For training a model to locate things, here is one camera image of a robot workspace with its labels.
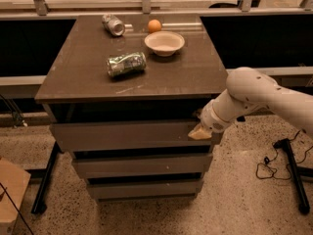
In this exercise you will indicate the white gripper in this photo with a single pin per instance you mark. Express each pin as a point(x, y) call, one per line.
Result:
point(211, 120)

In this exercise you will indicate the grey top drawer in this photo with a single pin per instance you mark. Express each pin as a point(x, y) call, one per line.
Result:
point(117, 135)

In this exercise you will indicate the grey drawer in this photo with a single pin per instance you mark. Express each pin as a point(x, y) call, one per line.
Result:
point(141, 190)
point(117, 135)
point(99, 168)

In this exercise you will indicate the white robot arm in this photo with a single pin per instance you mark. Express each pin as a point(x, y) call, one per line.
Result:
point(248, 90)

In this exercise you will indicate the grey bottom drawer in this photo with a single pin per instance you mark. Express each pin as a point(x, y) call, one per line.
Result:
point(141, 190)

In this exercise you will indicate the dark grey drawer cabinet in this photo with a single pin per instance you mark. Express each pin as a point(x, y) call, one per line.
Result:
point(124, 113)

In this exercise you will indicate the grey middle drawer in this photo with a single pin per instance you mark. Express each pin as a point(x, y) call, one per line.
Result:
point(99, 168)

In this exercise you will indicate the white paper bowl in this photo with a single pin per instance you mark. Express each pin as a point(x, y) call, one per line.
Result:
point(164, 43)

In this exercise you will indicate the crushed green soda can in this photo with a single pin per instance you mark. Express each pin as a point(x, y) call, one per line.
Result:
point(127, 63)

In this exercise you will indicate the orange fruit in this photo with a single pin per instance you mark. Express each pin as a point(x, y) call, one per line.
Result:
point(154, 26)

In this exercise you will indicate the black right table leg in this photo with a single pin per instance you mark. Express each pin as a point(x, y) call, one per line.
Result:
point(296, 172)

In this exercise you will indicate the black table leg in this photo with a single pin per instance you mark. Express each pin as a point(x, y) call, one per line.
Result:
point(296, 172)
point(44, 174)

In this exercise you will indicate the silver can lying down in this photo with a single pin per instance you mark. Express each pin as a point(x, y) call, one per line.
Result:
point(113, 24)

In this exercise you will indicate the black left table leg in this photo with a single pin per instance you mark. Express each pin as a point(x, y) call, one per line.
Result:
point(44, 174)

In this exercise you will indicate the brown cardboard box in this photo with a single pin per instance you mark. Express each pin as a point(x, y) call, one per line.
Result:
point(14, 182)

